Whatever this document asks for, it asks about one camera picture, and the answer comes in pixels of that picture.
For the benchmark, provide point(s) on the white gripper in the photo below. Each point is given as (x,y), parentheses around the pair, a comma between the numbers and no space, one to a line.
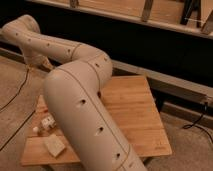
(42,62)

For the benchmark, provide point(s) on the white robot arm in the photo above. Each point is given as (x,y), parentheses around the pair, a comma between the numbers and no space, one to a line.
(72,95)

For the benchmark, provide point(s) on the beige sponge block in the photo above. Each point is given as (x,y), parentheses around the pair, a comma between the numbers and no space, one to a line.
(54,145)

